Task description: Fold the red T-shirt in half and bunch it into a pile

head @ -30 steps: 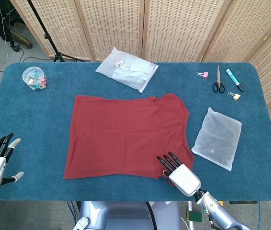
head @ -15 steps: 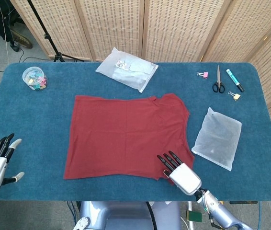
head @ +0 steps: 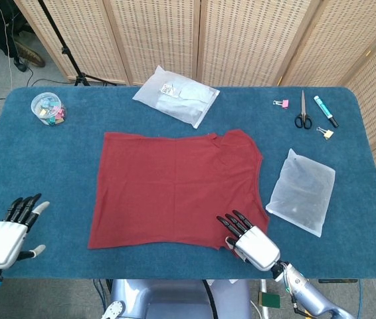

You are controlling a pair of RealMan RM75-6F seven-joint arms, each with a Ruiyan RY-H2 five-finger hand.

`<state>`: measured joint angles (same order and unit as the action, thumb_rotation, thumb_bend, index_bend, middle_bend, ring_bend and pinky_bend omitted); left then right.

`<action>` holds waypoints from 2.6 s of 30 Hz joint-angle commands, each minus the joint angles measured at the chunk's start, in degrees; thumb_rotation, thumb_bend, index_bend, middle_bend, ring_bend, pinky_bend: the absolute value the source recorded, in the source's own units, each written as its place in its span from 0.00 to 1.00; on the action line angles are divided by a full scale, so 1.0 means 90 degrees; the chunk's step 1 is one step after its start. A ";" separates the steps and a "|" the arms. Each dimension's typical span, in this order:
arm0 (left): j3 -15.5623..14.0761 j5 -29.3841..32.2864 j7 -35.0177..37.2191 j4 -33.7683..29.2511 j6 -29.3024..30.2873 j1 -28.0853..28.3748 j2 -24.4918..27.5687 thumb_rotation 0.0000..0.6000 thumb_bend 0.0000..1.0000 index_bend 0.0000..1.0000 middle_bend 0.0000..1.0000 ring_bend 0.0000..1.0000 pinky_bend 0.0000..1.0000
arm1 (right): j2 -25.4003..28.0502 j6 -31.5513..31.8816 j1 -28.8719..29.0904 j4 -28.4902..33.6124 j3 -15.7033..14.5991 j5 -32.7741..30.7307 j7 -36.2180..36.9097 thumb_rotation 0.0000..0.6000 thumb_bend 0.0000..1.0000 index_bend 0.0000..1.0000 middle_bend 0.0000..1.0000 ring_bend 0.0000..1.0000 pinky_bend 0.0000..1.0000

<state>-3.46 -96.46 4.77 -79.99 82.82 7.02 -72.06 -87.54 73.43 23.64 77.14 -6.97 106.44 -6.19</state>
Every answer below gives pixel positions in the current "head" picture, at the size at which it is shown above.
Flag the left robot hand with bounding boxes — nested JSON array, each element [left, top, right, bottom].
[[0, 193, 50, 270]]

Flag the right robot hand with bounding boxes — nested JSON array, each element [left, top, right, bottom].
[[217, 209, 281, 272]]

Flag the red t-shirt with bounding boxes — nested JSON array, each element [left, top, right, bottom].
[[87, 129, 270, 251]]

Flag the green rectangular box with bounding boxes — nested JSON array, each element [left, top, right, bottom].
[[257, 291, 281, 309]]

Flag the frosted plastic bag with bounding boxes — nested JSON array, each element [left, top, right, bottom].
[[265, 148, 336, 238]]

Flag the blue table cover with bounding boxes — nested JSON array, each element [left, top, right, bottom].
[[0, 86, 376, 280]]

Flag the blue grey robot torso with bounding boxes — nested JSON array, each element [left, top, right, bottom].
[[100, 278, 252, 319]]

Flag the clear jar of binder clips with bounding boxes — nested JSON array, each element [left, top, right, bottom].
[[30, 92, 69, 126]]

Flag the white teal marker pen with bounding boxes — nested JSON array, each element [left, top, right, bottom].
[[313, 95, 339, 128]]

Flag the white labelled plastic bag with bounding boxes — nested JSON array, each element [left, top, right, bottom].
[[132, 65, 221, 130]]

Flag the brown shoe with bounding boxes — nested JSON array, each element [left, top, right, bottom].
[[14, 39, 47, 68]]

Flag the black tripod stand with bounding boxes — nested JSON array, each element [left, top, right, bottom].
[[37, 0, 118, 87]]

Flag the black handled scissors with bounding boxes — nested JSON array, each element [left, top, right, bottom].
[[294, 90, 312, 130]]

